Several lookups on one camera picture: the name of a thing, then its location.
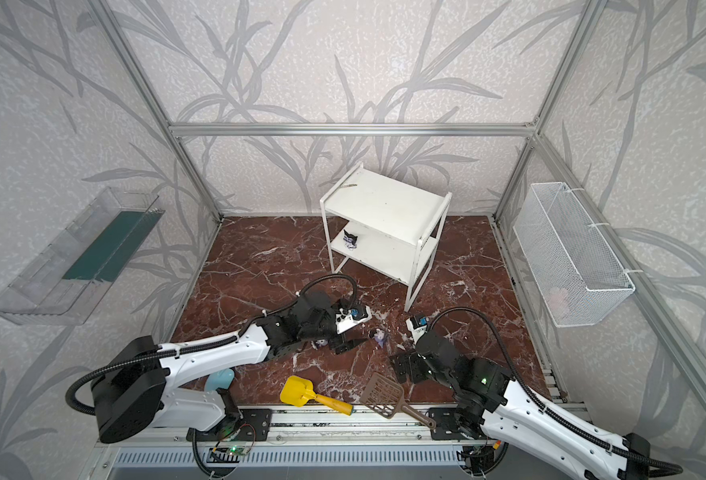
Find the dark purple small figure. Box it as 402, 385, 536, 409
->
370, 329, 388, 348

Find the black purple Kuromi figure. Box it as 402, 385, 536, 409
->
343, 230, 358, 249

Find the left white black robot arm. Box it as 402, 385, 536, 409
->
65, 291, 372, 444

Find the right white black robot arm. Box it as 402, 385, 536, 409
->
411, 326, 683, 479

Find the white two-tier shelf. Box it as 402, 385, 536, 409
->
319, 163, 453, 311

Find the brown slotted toy spatula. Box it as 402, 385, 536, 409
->
360, 372, 437, 430

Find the yellow toy shovel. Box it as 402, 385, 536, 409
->
279, 376, 353, 416

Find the pink item in basket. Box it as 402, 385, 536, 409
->
545, 287, 570, 321

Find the small circuit board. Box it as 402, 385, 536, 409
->
209, 445, 252, 463

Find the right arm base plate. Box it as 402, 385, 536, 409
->
427, 407, 467, 441

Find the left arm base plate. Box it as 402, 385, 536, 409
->
206, 408, 273, 442

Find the white wire mesh basket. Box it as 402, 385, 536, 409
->
513, 182, 636, 328

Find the clear plastic wall bin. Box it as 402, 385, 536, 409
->
0, 187, 165, 326

